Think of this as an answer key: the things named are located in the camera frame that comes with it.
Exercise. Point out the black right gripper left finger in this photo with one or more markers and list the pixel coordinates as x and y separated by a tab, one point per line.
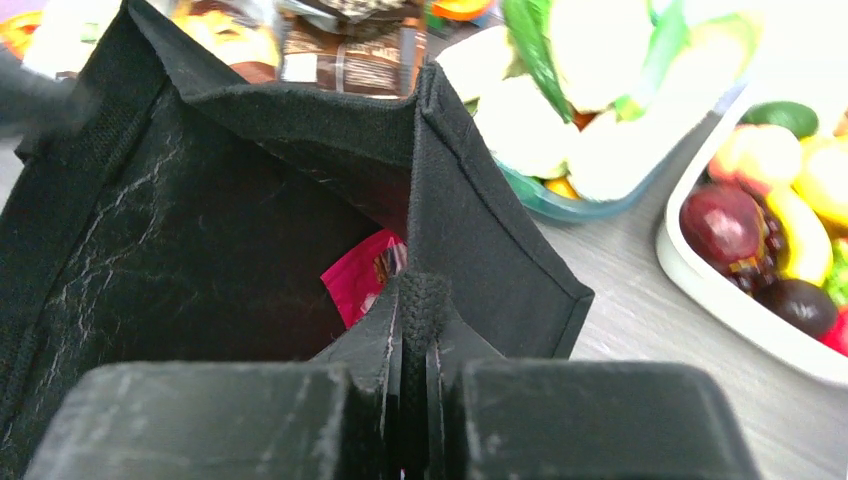
326	418

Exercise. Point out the red apple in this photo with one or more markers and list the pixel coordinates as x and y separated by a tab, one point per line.
836	338

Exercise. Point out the dark plum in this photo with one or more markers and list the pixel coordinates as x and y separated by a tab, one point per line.
801	304

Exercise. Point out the yellow banana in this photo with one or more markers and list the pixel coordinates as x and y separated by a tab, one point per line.
808	255

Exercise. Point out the green cucumber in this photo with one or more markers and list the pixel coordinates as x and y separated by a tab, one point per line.
528	22

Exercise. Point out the green avocado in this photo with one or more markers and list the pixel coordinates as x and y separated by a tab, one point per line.
798	118

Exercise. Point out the barbecue chips bag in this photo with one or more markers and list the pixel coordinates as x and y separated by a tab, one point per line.
242	34

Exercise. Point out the black tote bag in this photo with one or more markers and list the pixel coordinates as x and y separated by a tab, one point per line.
192	217

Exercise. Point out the napa cabbage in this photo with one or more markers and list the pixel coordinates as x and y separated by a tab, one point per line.
616	155

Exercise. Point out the brown snack packet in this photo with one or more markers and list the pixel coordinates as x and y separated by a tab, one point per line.
365	48

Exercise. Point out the pink red snack packet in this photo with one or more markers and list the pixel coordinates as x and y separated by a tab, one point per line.
355	281

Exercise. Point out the peach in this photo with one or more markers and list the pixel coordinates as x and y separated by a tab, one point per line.
759	158

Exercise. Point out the yellow mango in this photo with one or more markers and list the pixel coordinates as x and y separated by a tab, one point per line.
822	182

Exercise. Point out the white cauliflower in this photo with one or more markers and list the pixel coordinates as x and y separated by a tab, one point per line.
523	131

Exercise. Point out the teal vegetable basket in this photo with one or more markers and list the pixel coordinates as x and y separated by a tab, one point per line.
557	200

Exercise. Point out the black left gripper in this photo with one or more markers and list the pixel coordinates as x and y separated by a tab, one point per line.
32	102

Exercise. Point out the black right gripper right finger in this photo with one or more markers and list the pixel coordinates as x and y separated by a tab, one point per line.
497	418

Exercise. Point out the white fruit basket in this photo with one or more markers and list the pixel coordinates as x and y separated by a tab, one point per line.
823	86

